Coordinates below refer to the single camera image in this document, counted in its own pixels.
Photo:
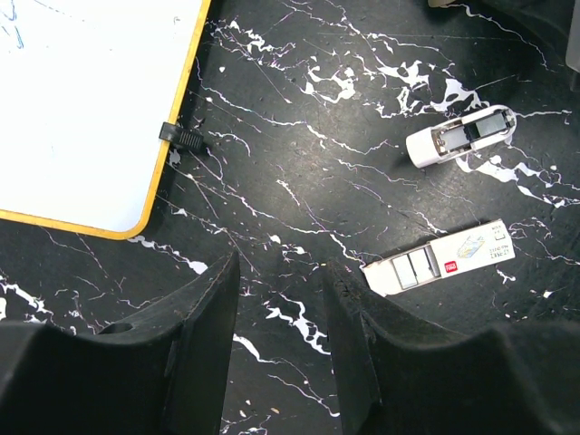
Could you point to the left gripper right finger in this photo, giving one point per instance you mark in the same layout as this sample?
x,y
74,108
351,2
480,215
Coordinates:
x,y
396,373

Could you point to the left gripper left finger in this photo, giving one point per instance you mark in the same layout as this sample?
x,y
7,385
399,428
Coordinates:
x,y
161,370

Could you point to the white staple box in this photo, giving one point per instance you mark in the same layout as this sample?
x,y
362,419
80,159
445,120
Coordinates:
x,y
485,245

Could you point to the staple strip in box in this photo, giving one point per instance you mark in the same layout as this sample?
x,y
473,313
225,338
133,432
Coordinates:
x,y
424,268
404,271

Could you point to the orange framed whiteboard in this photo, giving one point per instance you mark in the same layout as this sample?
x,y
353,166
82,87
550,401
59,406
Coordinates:
x,y
85,88

